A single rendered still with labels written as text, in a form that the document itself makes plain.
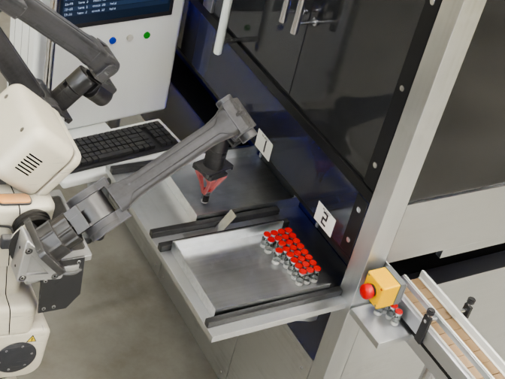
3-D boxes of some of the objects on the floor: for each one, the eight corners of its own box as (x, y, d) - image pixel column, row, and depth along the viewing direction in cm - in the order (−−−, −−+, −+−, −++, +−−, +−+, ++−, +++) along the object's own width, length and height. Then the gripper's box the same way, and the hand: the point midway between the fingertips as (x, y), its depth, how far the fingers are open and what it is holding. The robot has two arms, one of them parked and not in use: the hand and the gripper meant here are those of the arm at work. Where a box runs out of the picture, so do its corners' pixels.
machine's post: (285, 481, 305) (528, -172, 180) (294, 496, 301) (548, -160, 177) (267, 487, 302) (503, -173, 177) (276, 503, 298) (524, -161, 173)
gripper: (222, 137, 261) (211, 181, 270) (195, 145, 255) (184, 191, 263) (239, 150, 258) (227, 194, 267) (212, 159, 251) (201, 204, 260)
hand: (207, 190), depth 265 cm, fingers closed, pressing on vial
